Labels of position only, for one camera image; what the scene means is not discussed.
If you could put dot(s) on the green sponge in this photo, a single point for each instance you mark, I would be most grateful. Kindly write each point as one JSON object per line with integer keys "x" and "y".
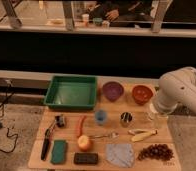
{"x": 58, "y": 154}

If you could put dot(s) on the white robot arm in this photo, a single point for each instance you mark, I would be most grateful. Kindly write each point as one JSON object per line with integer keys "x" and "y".
{"x": 178, "y": 86}

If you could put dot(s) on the blue plastic cup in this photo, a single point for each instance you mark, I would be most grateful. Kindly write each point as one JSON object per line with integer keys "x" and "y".
{"x": 100, "y": 117}

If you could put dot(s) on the metal cup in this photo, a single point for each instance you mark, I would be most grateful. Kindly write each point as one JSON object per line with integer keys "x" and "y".
{"x": 125, "y": 119}

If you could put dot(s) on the purple bowl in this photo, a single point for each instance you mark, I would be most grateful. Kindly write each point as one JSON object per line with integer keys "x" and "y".
{"x": 112, "y": 90}

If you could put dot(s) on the green plastic tray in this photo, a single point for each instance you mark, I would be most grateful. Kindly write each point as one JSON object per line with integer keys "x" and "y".
{"x": 71, "y": 93}

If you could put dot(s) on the orange bowl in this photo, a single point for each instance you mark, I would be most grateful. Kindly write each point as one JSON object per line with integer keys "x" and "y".
{"x": 141, "y": 94}

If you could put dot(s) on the orange carrot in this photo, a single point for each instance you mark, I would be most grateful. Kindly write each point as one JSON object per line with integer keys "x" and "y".
{"x": 79, "y": 126}

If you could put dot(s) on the wooden cutting board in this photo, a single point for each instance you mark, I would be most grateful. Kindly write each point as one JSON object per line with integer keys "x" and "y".
{"x": 114, "y": 110}

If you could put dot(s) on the yellow apple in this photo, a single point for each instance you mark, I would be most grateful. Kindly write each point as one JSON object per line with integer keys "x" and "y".
{"x": 84, "y": 143}

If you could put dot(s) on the clear glass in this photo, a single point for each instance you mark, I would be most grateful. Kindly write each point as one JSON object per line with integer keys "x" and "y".
{"x": 156, "y": 118}

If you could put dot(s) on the blue cloth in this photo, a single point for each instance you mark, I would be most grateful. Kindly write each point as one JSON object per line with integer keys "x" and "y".
{"x": 121, "y": 155}

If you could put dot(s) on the black rectangular block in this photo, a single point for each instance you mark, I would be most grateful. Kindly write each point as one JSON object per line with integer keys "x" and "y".
{"x": 86, "y": 158}

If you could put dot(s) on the person in background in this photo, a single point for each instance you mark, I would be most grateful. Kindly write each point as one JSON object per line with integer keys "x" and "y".
{"x": 121, "y": 13}

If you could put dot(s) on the bunch of dark grapes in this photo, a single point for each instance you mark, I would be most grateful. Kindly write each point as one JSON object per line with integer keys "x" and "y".
{"x": 156, "y": 151}

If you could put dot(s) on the black handled knife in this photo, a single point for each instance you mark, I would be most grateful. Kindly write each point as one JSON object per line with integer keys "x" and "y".
{"x": 46, "y": 142}

